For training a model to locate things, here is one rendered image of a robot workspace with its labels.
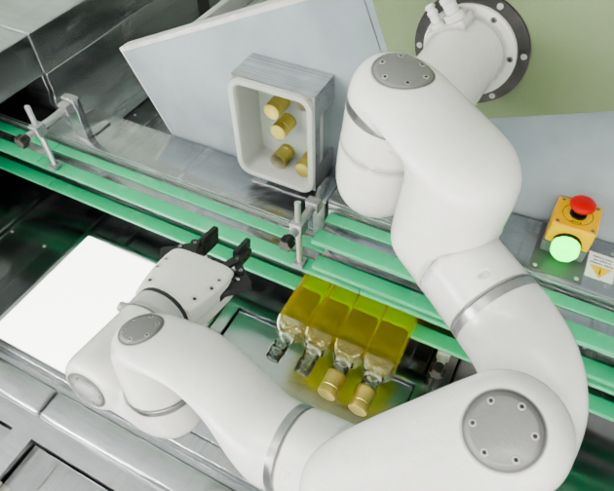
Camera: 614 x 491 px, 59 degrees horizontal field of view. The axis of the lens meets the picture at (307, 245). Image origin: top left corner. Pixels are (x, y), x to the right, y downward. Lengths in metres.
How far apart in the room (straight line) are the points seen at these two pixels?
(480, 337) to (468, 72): 0.33
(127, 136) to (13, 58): 0.32
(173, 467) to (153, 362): 0.58
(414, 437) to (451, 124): 0.25
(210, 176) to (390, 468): 0.94
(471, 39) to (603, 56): 0.16
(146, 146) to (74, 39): 0.42
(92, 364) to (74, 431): 0.56
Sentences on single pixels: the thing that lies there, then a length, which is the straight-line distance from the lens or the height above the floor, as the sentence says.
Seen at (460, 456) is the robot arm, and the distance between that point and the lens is 0.39.
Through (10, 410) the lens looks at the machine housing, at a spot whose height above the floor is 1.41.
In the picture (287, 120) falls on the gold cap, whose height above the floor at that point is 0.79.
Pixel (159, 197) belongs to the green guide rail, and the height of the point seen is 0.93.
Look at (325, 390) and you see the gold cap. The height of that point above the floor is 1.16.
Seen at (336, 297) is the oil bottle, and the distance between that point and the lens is 1.04.
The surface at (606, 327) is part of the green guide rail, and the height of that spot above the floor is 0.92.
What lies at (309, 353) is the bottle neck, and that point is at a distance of 0.99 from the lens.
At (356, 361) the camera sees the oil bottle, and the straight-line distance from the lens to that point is 0.99.
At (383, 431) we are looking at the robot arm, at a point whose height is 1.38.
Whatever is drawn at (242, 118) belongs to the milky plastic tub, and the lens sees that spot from 1.09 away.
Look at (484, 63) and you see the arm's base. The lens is 0.73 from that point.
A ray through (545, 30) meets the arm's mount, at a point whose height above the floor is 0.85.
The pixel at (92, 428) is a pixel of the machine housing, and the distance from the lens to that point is 1.17.
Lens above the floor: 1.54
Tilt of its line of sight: 35 degrees down
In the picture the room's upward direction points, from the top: 146 degrees counter-clockwise
